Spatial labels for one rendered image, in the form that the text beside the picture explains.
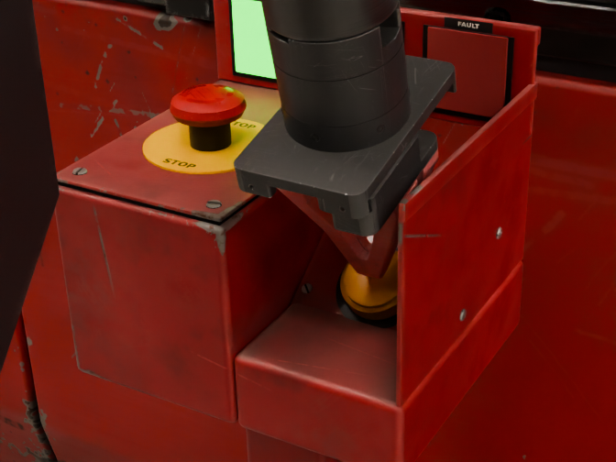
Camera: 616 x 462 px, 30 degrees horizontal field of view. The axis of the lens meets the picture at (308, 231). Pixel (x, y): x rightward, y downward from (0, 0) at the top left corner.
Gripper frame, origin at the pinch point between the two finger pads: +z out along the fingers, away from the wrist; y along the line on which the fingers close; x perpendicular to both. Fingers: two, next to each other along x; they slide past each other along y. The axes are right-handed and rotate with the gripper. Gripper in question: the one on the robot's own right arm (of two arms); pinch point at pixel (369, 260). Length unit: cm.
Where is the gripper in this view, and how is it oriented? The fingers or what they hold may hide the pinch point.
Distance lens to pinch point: 57.9
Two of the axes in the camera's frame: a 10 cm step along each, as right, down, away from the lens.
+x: -8.7, -2.2, 4.5
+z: 1.4, 7.4, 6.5
